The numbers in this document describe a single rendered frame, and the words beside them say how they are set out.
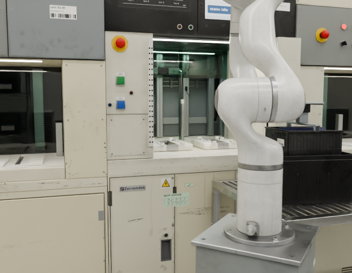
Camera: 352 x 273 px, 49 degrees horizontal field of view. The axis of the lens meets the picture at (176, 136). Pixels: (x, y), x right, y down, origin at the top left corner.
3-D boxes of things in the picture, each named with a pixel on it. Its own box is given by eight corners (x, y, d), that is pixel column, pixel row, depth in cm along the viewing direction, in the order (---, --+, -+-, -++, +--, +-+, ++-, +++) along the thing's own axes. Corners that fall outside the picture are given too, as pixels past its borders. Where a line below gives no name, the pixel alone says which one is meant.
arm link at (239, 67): (267, 34, 124) (261, 125, 133) (251, 32, 139) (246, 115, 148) (240, 34, 123) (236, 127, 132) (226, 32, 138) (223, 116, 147)
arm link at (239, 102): (288, 170, 99) (291, 76, 97) (215, 170, 99) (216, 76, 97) (276, 162, 111) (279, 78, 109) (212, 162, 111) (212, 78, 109)
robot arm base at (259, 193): (285, 251, 94) (287, 176, 92) (213, 238, 103) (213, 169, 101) (300, 228, 111) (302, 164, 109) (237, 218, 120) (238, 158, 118)
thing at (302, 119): (262, 179, 159) (264, 102, 156) (309, 178, 162) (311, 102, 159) (288, 193, 135) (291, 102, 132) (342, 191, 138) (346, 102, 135)
